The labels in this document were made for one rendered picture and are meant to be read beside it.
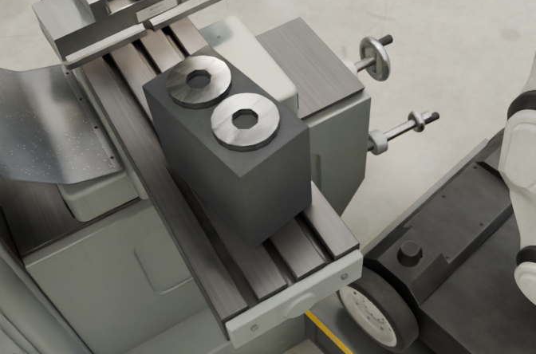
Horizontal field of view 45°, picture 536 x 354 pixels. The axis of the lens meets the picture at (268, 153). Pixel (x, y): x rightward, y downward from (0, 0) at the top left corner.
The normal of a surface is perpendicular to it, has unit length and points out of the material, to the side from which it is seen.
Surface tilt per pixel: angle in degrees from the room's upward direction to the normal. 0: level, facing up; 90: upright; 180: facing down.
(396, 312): 30
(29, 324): 88
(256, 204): 90
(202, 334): 0
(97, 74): 0
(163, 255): 90
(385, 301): 18
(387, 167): 0
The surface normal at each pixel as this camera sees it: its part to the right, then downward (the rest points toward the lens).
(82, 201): 0.49, 0.67
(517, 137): -0.74, 0.57
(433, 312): -0.07, -0.60
